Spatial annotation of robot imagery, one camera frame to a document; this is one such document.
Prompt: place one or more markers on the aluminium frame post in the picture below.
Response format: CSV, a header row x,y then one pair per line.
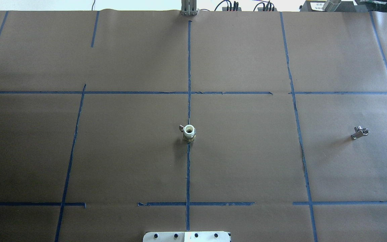
x,y
189,7

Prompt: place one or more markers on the small metal pipe fitting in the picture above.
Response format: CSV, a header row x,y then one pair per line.
x,y
359,132

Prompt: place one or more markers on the white brass PPR valve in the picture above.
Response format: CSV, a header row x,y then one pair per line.
x,y
189,132

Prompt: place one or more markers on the silver metal cylinder weight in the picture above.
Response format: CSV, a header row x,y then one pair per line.
x,y
331,5

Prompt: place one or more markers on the black box under weight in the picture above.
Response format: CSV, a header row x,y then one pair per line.
x,y
316,6

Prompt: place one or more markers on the white pillar with base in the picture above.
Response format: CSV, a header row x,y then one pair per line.
x,y
188,236

